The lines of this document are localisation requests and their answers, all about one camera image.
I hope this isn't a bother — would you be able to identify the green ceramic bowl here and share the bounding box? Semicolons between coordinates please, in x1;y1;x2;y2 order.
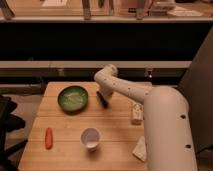
57;85;89;112

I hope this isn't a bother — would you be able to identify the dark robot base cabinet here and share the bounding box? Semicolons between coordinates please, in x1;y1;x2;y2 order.
178;28;213;153

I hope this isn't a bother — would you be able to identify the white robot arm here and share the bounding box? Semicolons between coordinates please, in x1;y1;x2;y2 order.
94;64;198;171

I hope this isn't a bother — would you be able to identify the black rectangular block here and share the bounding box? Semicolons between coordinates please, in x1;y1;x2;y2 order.
96;91;108;108

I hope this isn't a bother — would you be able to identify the white plastic bottle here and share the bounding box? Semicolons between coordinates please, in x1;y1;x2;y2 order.
131;103;143;125

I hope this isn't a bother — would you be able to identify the white paper cup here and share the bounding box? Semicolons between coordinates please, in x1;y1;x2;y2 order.
80;128;101;151

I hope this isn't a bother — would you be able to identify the orange carrot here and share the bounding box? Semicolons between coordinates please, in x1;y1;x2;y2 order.
45;128;53;149

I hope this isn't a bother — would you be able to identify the black office chair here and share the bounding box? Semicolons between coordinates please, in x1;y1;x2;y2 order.
0;95;27;171

